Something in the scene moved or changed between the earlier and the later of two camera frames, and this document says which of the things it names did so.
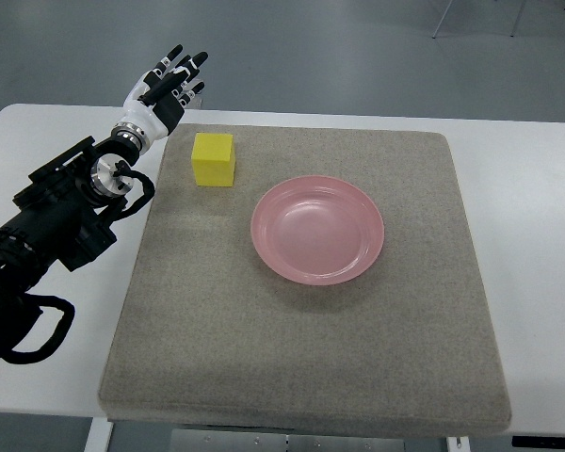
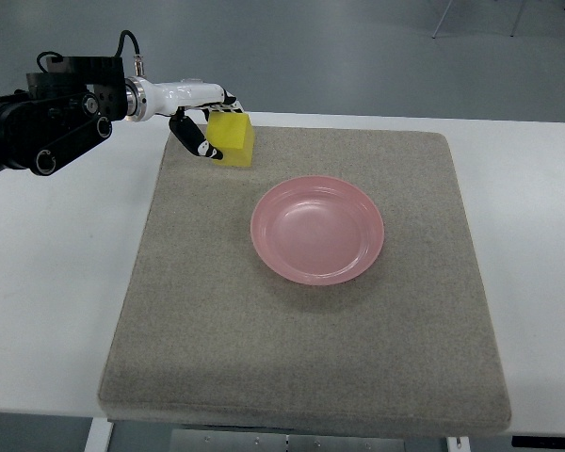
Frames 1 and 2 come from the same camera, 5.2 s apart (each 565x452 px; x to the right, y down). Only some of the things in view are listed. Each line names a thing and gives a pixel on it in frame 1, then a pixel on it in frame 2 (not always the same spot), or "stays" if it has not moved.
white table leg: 99,435 stays
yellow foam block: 214,159 to 233,134
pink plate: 317,230 stays
